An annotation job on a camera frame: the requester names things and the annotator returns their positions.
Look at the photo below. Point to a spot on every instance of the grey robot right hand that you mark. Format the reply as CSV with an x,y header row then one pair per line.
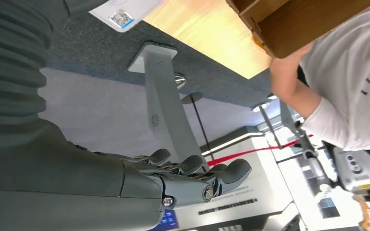
x,y
60,185

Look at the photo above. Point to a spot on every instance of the person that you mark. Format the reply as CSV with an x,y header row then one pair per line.
x,y
347,79

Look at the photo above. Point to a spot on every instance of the blue display screen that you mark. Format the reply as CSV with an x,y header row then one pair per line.
x,y
167,221

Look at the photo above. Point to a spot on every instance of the silver kiosk stand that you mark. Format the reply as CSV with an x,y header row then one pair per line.
x,y
164,95

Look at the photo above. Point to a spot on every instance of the chrome stanchion base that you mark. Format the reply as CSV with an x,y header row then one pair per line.
x,y
180,81

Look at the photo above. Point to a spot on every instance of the red barrier belt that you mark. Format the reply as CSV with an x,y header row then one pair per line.
x,y
252,151

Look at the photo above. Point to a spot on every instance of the chrome stanchion with pole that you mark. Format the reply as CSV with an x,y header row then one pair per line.
x,y
261,106

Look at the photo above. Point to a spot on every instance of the cardboard divided organizer box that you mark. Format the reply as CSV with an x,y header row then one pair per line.
x,y
300,25

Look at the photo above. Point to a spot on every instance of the grey machine with sensors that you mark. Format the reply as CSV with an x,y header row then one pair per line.
x,y
360,172

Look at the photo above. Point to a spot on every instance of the black stanchion post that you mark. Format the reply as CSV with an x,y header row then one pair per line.
x,y
201,127

